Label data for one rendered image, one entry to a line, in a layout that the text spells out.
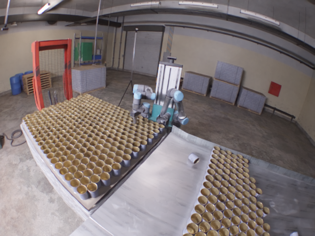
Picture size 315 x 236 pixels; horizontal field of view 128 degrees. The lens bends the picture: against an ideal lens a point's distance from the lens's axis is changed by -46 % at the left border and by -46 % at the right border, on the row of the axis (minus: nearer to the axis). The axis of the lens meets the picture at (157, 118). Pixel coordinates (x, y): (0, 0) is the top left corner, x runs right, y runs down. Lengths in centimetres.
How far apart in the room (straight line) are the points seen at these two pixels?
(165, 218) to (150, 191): 23
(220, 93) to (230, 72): 123
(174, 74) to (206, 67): 732
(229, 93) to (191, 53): 370
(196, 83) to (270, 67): 498
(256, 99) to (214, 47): 404
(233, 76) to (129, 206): 732
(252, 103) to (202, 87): 285
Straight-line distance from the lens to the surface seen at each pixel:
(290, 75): 1027
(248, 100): 790
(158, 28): 1021
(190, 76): 787
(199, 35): 962
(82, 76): 599
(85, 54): 985
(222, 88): 772
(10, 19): 885
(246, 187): 125
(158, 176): 109
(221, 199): 109
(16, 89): 839
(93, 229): 90
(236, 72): 763
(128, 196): 98
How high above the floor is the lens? 192
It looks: 27 degrees down
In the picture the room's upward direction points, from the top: 8 degrees clockwise
